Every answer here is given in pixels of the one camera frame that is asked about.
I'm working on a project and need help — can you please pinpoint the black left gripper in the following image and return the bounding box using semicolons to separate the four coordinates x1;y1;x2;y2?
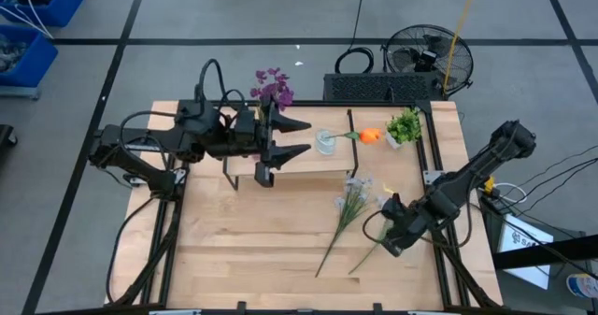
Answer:
223;97;313;189

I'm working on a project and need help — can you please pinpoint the clear glass vase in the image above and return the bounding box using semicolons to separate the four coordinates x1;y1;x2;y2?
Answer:
314;127;337;156

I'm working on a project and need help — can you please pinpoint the purple artificial flower bunch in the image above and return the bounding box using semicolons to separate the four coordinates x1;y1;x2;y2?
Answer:
249;66;296;120

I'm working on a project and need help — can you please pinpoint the white artificial flower bunch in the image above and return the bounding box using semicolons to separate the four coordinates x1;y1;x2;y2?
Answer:
314;174;375;279

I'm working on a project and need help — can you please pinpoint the orange artificial tulip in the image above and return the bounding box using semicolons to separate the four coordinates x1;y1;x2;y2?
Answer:
324;126;384;146

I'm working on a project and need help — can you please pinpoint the black perforated metal case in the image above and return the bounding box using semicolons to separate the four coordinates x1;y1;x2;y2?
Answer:
322;71;446;103

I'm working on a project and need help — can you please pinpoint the small green potted plant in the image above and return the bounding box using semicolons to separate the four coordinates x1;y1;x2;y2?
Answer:
385;107;424;150

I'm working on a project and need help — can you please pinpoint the white box with logo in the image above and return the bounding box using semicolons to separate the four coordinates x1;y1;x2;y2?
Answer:
495;213;555;292

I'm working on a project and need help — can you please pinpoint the black bar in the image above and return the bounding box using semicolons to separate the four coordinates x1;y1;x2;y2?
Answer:
492;233;598;270

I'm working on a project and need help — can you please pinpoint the black floor fan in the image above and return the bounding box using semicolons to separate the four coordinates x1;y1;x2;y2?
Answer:
381;23;476;96

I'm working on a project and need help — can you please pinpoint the round white blue container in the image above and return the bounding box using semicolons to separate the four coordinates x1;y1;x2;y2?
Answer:
565;272;598;300

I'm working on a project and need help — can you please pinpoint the blue storage bin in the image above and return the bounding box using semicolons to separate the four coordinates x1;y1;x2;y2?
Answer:
0;23;60;100
0;0;86;29

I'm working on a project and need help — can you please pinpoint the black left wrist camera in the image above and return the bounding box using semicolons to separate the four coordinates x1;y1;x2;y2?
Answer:
233;108;258;142

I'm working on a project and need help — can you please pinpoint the black aluminium table frame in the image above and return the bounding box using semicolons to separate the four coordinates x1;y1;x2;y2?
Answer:
105;98;504;315

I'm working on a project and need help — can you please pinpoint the black coiled floor cable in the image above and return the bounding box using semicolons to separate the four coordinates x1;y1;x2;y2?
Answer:
334;0;376;76

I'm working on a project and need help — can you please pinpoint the white looped cable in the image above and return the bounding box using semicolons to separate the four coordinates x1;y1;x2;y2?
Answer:
492;181;529;205

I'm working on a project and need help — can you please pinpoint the yellow hanging cable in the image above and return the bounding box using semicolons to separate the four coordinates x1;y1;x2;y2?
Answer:
441;0;481;94

